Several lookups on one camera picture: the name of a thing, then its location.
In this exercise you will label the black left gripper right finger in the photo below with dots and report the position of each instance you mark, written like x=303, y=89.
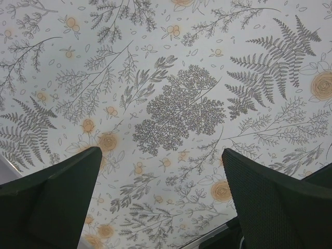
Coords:
x=276, y=210

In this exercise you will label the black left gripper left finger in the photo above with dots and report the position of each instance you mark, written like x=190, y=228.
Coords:
x=47, y=209

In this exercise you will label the floral patterned table mat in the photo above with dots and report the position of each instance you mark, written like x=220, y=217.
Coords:
x=162, y=88

